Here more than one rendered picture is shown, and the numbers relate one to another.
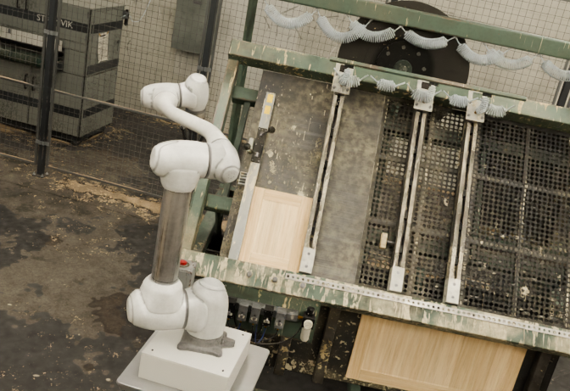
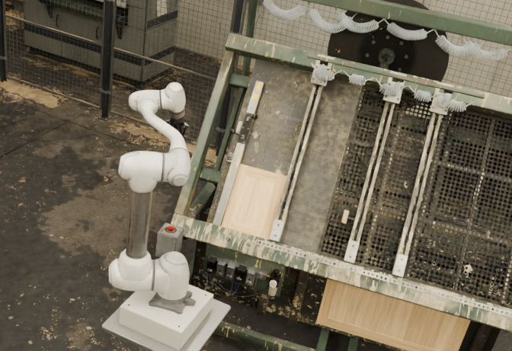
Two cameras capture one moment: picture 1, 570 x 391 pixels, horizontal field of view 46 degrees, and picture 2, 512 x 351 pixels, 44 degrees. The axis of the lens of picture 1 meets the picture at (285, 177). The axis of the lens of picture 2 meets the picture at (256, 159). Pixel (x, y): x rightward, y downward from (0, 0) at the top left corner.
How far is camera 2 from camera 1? 0.86 m
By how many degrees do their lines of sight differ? 13
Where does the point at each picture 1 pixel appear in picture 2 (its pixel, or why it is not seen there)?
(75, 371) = (103, 298)
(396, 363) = (358, 316)
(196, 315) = (160, 282)
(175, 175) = (135, 180)
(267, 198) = (249, 173)
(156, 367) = (130, 318)
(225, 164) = (174, 172)
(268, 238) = (247, 209)
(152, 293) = (124, 265)
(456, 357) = (410, 317)
